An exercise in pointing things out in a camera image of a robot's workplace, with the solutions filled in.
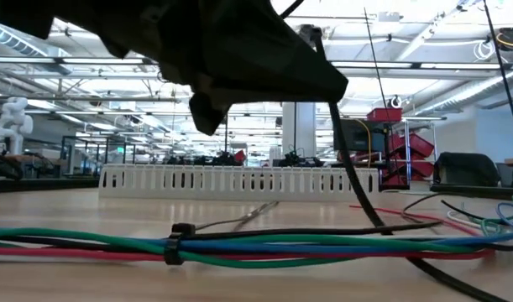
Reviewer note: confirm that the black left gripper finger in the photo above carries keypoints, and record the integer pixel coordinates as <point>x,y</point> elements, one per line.
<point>256,63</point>
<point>207,115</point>

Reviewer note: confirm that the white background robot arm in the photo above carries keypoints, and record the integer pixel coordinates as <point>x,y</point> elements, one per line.
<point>13,121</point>

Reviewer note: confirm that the black background robot arm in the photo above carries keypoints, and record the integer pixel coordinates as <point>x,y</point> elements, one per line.
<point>298,160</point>
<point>226,159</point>

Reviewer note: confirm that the white building column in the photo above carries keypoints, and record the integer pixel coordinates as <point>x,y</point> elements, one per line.
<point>306,126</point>

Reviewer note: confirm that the black monitor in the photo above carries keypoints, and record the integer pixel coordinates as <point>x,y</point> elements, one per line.
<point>365,136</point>

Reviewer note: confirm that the red box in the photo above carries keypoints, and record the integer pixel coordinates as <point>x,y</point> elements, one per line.
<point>384,114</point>

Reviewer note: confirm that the metal shelf rack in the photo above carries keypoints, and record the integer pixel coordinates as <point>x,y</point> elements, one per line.
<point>407,147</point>

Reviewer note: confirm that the dark background table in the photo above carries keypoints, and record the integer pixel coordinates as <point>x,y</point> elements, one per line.
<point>38,184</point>
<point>470,191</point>

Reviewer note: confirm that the red storage bin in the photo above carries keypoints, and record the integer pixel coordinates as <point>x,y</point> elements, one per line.
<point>420,168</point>
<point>420,144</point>

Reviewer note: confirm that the black bag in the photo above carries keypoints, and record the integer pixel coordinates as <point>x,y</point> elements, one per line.
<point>466,170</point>

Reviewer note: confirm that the black metal rig frame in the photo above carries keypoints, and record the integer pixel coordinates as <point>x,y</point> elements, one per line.
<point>295,126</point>

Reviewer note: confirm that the black metal workstation frame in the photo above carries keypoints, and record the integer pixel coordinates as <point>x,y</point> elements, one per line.
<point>63,155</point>

